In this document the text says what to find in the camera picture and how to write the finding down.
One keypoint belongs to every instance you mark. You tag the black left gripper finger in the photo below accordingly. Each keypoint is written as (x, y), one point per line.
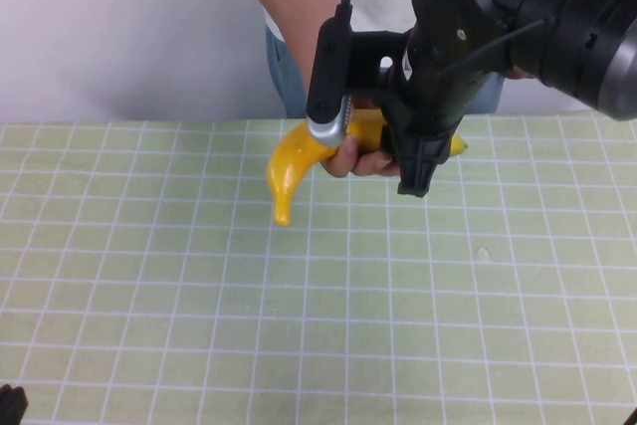
(12, 400)

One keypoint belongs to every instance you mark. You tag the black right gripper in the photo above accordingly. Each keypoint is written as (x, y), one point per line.
(448, 32)

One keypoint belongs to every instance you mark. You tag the yellow plastic banana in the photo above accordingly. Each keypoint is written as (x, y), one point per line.
(288, 166)

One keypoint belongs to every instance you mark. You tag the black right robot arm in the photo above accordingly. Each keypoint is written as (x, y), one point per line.
(582, 22)

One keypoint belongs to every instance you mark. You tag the person's right forearm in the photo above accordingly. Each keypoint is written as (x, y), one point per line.
(283, 7)

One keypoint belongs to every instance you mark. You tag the person's right hand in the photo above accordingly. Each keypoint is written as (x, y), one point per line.
(358, 163)

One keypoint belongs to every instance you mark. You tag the green grid tablecloth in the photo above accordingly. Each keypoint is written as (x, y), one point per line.
(249, 305)

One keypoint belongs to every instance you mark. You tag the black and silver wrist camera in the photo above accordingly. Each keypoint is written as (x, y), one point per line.
(328, 76)

